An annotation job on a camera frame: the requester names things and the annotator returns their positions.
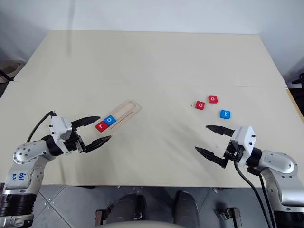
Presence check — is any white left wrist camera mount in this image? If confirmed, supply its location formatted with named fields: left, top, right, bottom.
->
left=48, top=115, right=73, bottom=154

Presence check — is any wooden letter tray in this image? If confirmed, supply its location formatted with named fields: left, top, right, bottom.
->
left=95, top=99, right=143, bottom=137

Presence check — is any blue tile letter o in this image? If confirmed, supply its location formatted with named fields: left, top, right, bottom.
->
left=103, top=115, right=117, bottom=127

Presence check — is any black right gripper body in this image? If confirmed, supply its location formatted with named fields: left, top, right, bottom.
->
left=223, top=140, right=244, bottom=164

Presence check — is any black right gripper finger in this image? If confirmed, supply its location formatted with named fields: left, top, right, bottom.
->
left=205, top=124, right=235, bottom=137
left=194, top=146, right=229, bottom=169

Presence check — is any dark rounded shape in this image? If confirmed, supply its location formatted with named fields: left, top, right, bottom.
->
left=174, top=190, right=200, bottom=225
left=111, top=193, right=146, bottom=226

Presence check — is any beige round stool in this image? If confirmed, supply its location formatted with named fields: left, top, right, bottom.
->
left=0, top=60, right=22, bottom=84

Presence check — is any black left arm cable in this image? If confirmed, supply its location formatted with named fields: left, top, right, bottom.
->
left=26, top=111, right=57, bottom=143

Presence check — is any red tile letter r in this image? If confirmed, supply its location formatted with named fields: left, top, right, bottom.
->
left=95, top=121, right=110, bottom=133

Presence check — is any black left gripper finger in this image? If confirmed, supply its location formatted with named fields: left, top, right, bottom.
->
left=71, top=115, right=102, bottom=128
left=81, top=135, right=113, bottom=153

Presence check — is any black stand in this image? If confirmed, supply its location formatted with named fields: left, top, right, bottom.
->
left=291, top=73, right=304, bottom=90

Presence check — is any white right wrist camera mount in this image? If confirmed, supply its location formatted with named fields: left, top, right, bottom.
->
left=230, top=125, right=257, bottom=167

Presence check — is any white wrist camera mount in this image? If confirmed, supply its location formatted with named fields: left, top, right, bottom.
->
left=48, top=115, right=73, bottom=154
left=230, top=125, right=257, bottom=167

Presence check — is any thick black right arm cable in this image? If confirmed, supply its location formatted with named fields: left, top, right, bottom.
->
left=233, top=158, right=272, bottom=228

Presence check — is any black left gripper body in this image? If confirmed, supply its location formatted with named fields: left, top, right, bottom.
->
left=63, top=124, right=86, bottom=155

